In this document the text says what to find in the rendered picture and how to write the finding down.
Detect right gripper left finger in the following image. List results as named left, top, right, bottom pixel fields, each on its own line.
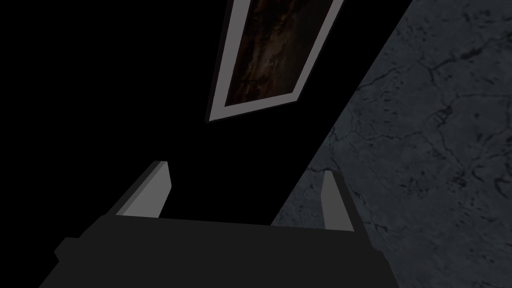
left=105, top=160, right=173, bottom=219

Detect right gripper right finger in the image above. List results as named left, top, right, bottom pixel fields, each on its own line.
left=320, top=169, right=365, bottom=233

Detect grey-framed dark brown picture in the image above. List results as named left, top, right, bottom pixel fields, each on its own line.
left=204, top=0, right=345, bottom=125

